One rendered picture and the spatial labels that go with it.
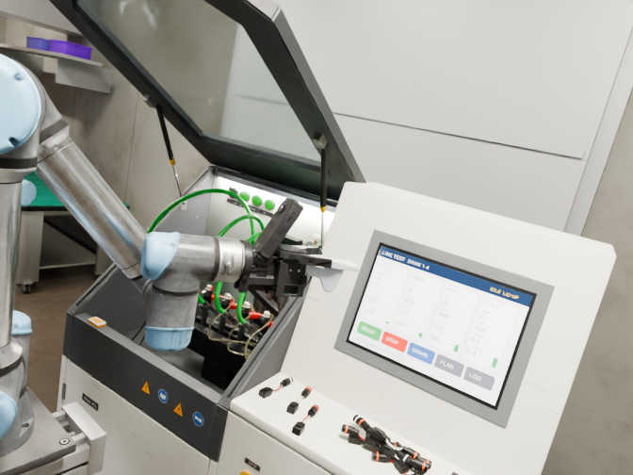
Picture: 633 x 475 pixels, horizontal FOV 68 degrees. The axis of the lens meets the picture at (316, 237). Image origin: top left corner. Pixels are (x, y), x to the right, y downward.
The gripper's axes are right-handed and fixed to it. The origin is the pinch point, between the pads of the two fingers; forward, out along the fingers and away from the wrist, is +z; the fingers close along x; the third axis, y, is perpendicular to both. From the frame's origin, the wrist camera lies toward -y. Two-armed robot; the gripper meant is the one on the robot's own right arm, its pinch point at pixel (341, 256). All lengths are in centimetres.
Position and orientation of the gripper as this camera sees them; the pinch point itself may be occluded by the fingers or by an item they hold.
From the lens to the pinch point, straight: 88.9
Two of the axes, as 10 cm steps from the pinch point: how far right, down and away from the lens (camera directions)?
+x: 4.4, 1.6, -8.8
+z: 8.8, 0.9, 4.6
